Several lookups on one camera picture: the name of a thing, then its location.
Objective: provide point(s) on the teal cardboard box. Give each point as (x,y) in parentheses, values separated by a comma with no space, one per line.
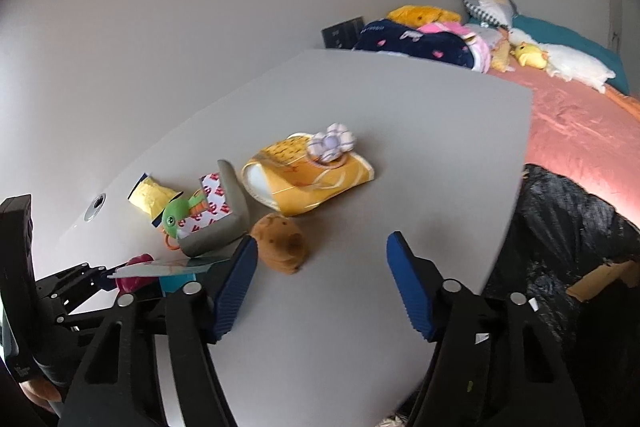
(182,268)

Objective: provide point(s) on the checkered grey pillow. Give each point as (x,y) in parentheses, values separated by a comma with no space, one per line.
(494,13)

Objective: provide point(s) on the yellow duck plush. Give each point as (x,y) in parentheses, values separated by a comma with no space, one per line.
(529,55)

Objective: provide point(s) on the green frog carrot toy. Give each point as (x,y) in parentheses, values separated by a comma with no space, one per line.
(177,211)

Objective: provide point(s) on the pink folded clothes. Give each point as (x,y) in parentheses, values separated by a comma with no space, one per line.
(478,38)

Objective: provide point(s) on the metal table grommet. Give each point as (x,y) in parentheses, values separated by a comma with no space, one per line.
(95,207)

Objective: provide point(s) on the pink bed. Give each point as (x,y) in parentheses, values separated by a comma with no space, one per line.
(587,136)

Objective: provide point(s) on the pink plastic toy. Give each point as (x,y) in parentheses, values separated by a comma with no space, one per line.
(129,281)

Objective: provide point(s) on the purple white flower scrunchie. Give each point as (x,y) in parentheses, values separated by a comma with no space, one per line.
(331,144)

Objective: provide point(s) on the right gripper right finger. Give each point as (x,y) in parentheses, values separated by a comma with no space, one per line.
(494,362)

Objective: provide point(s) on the yellow plush blanket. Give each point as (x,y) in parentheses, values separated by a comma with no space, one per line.
(415,16)

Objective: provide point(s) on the black wall socket panel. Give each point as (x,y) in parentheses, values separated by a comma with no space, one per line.
(343,35)

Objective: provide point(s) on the teal pillow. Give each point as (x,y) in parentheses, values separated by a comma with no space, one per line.
(546,32)

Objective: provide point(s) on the person's left hand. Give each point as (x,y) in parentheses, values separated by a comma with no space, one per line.
(42,393)

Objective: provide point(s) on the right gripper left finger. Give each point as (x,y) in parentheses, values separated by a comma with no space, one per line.
(193,318)

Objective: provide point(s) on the brown plush ball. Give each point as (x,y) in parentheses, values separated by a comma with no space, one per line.
(280,243)

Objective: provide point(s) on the yellow corn plush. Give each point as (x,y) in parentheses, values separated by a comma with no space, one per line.
(500,56)

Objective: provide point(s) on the navy patterned blanket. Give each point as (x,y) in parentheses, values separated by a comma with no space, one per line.
(385,36)

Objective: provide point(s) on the white goose plush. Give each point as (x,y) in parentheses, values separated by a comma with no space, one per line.
(567,63)

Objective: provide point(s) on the yellow snack wrapper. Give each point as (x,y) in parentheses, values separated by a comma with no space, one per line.
(152,198)

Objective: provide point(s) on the black lined cardboard trash bin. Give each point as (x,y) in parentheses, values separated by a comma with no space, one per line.
(558,234)

